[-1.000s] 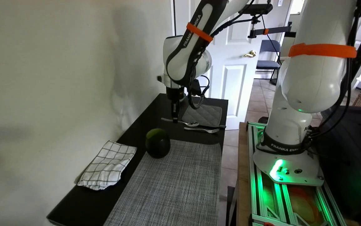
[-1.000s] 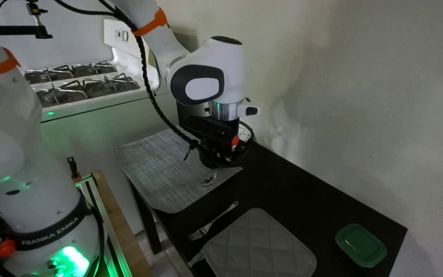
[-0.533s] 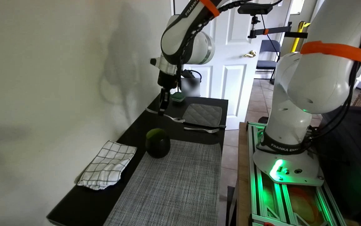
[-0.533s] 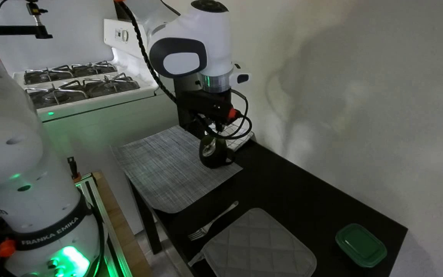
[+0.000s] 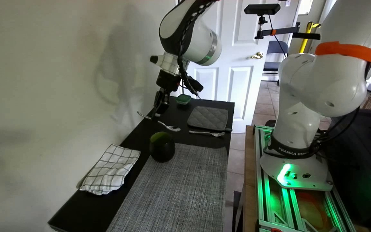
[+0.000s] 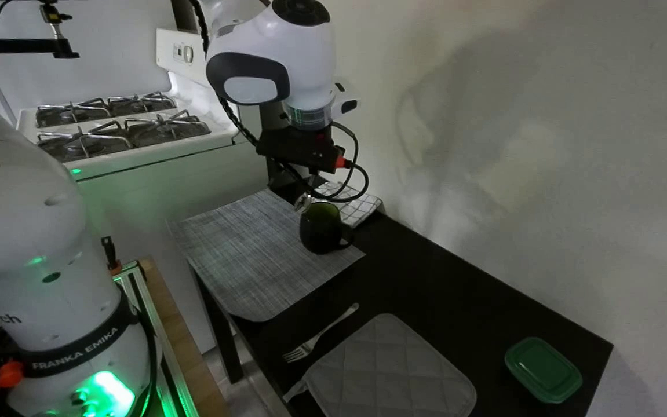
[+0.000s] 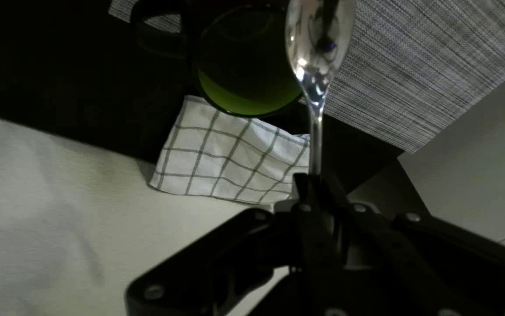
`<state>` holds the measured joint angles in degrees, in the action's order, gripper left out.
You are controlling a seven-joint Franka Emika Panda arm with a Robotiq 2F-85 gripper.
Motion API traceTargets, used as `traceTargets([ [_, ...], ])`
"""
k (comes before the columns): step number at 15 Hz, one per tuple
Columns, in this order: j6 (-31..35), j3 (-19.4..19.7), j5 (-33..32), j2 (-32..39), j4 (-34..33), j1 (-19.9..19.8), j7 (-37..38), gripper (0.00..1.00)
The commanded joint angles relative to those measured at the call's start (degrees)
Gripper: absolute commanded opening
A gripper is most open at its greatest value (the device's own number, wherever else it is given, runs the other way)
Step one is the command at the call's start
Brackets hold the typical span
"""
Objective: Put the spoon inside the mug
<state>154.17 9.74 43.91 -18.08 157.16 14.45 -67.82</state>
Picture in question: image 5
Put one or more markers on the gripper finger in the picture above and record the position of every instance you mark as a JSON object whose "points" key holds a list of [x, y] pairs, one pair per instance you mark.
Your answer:
{"points": [[165, 103], [157, 102]]}

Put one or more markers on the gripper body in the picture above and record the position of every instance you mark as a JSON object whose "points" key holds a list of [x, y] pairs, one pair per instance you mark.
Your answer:
{"points": [[168, 80]]}

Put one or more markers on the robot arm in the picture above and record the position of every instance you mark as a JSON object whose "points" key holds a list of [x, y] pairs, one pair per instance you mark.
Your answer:
{"points": [[320, 80]]}

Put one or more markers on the silver spoon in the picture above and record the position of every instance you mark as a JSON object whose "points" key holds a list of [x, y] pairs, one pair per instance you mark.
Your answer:
{"points": [[169, 126]]}

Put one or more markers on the dark green mug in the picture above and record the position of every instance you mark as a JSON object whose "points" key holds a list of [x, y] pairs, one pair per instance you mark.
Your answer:
{"points": [[162, 148]]}

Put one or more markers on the small green bowl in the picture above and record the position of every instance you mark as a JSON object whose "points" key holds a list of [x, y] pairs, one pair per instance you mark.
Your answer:
{"points": [[183, 99]]}

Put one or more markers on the grey quilted pot holder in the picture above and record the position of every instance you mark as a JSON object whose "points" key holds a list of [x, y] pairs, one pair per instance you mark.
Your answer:
{"points": [[208, 118]]}

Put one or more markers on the silver fork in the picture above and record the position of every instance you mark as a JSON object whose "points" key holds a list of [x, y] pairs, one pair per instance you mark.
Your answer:
{"points": [[209, 132]]}

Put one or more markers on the white panel door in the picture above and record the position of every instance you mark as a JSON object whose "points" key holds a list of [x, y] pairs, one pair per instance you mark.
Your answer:
{"points": [[237, 38]]}

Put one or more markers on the white checked dish cloth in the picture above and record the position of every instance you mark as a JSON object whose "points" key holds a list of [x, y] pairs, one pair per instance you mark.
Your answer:
{"points": [[111, 170]]}

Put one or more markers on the grey woven placemat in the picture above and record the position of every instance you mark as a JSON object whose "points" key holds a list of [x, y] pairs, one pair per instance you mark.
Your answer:
{"points": [[179, 193]]}

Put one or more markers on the brass door knob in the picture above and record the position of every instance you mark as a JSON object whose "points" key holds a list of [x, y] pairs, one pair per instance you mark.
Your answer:
{"points": [[257, 55]]}

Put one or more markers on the blue folding chair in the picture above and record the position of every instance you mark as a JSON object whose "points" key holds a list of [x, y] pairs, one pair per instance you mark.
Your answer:
{"points": [[273, 66]]}

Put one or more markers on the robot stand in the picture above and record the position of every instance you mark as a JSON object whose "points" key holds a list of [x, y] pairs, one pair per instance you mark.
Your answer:
{"points": [[269, 199]]}

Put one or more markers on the yellow clamp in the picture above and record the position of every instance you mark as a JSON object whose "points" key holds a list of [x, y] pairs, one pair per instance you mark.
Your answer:
{"points": [[305, 38]]}

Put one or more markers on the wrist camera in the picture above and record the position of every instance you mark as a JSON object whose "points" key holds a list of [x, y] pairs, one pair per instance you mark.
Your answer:
{"points": [[195, 84]]}

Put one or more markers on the camera on mount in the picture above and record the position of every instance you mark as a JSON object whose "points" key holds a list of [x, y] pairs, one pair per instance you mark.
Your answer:
{"points": [[262, 9]]}

